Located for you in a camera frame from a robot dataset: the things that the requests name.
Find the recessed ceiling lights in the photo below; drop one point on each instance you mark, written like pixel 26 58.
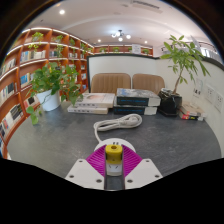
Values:
pixel 62 12

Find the red and black book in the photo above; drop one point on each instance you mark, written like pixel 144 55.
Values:
pixel 189 116

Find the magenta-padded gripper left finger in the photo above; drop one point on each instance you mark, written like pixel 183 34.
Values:
pixel 81 171

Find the orange wooden shelf unit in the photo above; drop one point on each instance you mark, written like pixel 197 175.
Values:
pixel 13 86

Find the yellow charger block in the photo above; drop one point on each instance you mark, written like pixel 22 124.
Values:
pixel 114 156

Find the white wall socket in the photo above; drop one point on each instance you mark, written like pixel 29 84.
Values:
pixel 210 93
pixel 219 101

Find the leafy plant in white pot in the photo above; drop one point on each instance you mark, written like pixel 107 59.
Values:
pixel 50 80

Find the round white power strip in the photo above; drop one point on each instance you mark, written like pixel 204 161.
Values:
pixel 114 170

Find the ceiling air vent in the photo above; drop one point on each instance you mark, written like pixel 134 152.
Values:
pixel 146 5

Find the small tree in black pot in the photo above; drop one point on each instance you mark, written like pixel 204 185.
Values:
pixel 170 103

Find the clear acrylic sign stand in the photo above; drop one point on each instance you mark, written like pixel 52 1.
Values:
pixel 198 89

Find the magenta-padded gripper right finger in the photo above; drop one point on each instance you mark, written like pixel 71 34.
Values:
pixel 145 171

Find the thick dark blue book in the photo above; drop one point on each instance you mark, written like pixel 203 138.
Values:
pixel 136 96

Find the white book with picture cover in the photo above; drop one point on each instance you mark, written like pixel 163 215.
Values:
pixel 96 99

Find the multi-bulb ceiling lamp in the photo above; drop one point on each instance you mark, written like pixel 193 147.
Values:
pixel 120 35

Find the thin white book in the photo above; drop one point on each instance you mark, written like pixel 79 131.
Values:
pixel 87 110

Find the tan upholstered chair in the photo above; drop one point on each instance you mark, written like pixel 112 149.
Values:
pixel 110 83
pixel 148 83

